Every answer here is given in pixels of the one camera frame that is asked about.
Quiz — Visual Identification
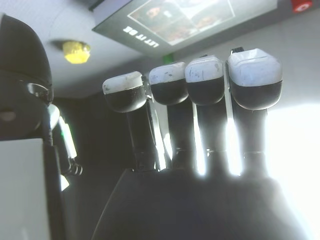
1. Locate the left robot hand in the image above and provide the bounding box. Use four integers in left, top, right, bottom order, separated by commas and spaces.
0, 13, 312, 240

